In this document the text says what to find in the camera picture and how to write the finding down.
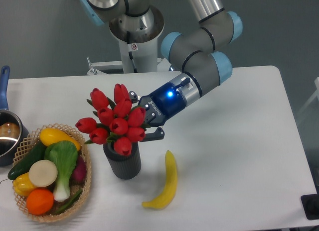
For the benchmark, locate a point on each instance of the purple sweet potato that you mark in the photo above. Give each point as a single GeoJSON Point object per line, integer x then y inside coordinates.
{"type": "Point", "coordinates": [79, 173]}

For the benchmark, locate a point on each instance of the yellow squash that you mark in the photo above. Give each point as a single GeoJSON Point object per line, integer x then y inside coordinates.
{"type": "Point", "coordinates": [49, 136]}

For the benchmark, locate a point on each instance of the woven wicker basket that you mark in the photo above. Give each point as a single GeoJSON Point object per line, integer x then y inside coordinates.
{"type": "Point", "coordinates": [80, 184]}

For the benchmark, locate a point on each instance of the dark grey ribbed vase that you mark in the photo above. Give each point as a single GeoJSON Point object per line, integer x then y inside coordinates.
{"type": "Point", "coordinates": [124, 167]}

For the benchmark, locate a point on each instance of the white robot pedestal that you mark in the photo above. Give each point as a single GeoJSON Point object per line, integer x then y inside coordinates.
{"type": "Point", "coordinates": [135, 58]}

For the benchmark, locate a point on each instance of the yellow bell pepper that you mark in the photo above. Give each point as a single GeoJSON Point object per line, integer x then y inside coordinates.
{"type": "Point", "coordinates": [22, 185]}

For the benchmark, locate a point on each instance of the green cucumber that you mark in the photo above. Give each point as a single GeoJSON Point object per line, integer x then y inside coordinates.
{"type": "Point", "coordinates": [23, 166]}

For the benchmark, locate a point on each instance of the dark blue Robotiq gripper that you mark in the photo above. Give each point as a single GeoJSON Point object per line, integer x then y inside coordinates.
{"type": "Point", "coordinates": [166, 101]}

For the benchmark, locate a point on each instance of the green bok choy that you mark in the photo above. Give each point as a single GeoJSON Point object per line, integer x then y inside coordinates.
{"type": "Point", "coordinates": [64, 155]}

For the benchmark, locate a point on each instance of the orange fruit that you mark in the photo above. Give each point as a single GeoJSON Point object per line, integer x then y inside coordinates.
{"type": "Point", "coordinates": [39, 201]}

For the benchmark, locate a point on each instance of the black device at table edge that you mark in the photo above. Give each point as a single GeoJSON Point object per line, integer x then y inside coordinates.
{"type": "Point", "coordinates": [311, 206]}

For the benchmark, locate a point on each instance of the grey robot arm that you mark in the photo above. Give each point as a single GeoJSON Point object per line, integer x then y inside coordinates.
{"type": "Point", "coordinates": [136, 24]}

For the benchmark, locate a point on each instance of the blue handled saucepan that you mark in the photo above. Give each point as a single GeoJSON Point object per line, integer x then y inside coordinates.
{"type": "Point", "coordinates": [12, 131]}

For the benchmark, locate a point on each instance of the red tulip bouquet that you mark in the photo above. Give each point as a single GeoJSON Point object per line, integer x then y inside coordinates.
{"type": "Point", "coordinates": [119, 122]}

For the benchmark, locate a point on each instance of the green bean pod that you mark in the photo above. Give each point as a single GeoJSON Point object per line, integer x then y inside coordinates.
{"type": "Point", "coordinates": [69, 203]}

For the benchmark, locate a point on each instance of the yellow banana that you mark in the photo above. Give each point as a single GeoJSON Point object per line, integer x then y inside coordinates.
{"type": "Point", "coordinates": [171, 180]}

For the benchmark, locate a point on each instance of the white frame at right edge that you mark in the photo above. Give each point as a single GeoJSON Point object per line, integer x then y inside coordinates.
{"type": "Point", "coordinates": [311, 104]}

